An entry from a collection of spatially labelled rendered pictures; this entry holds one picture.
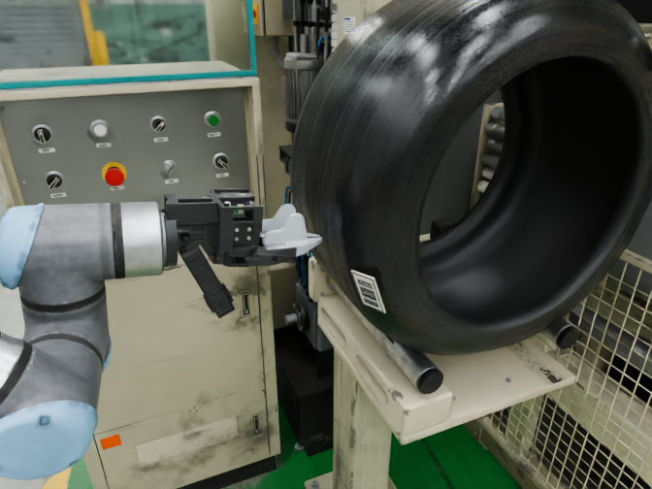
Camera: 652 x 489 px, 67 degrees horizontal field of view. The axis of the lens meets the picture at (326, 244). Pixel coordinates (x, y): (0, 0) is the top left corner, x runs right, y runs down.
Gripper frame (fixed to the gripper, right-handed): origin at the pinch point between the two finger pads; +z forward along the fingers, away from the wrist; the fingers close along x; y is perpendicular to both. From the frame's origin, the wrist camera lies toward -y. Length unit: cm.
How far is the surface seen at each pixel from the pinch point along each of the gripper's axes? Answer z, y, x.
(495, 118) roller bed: 61, 13, 37
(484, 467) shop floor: 85, -102, 28
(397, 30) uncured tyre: 8.1, 28.5, -0.3
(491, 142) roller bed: 60, 7, 36
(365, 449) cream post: 34, -76, 26
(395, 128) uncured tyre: 4.4, 18.3, -9.5
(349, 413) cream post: 28, -63, 28
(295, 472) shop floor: 26, -109, 51
